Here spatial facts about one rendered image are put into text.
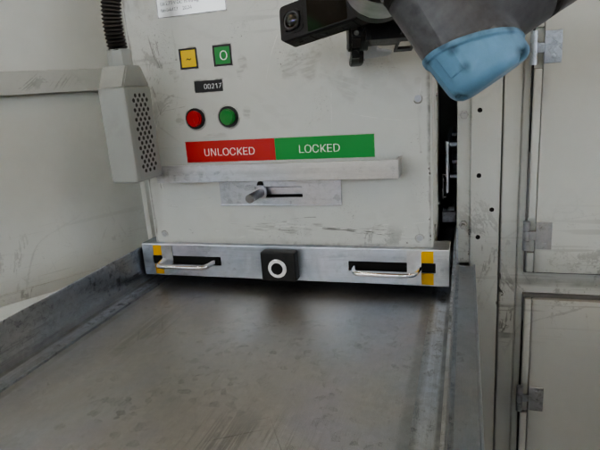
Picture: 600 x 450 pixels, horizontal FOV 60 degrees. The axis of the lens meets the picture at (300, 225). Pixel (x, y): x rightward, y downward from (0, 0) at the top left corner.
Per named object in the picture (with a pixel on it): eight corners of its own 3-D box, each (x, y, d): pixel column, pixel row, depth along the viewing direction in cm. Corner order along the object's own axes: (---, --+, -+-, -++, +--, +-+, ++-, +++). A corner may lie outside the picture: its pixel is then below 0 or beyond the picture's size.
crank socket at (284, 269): (295, 283, 84) (293, 254, 83) (261, 282, 86) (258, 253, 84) (300, 277, 86) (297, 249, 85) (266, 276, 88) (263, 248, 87)
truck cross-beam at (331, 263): (449, 287, 79) (449, 250, 78) (145, 274, 96) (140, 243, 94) (450, 276, 84) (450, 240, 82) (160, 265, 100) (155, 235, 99)
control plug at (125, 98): (138, 183, 79) (120, 64, 75) (112, 184, 81) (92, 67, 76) (165, 174, 86) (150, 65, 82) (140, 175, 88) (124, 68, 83)
